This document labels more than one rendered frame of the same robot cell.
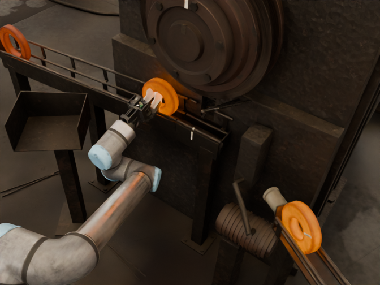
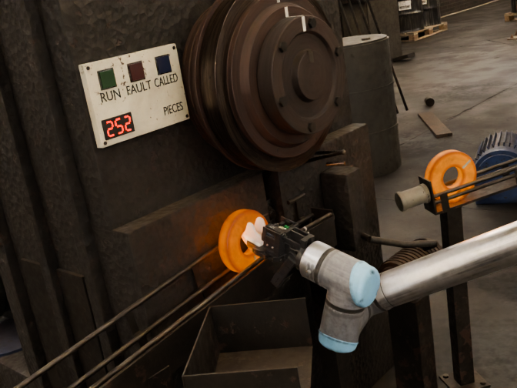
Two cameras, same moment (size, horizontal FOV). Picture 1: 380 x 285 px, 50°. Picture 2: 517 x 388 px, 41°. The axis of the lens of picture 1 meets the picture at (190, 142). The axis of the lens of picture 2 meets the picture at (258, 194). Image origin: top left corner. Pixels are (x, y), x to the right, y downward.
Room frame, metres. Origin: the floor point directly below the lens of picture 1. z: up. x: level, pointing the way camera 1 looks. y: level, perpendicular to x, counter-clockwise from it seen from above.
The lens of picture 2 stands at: (0.84, 1.68, 1.35)
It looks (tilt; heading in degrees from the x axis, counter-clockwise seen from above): 17 degrees down; 283
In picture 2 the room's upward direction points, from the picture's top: 9 degrees counter-clockwise
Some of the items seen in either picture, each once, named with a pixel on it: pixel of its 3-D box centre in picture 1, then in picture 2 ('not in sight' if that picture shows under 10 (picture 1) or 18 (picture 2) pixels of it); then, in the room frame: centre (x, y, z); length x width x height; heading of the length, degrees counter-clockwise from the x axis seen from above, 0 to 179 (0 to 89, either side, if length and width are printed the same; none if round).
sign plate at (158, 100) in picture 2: not in sight; (138, 93); (1.41, 0.21, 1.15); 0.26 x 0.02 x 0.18; 58
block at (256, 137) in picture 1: (253, 155); (344, 208); (1.03, -0.23, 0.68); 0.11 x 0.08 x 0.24; 148
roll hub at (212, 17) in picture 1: (188, 39); (304, 75); (1.06, 0.03, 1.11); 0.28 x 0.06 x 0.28; 58
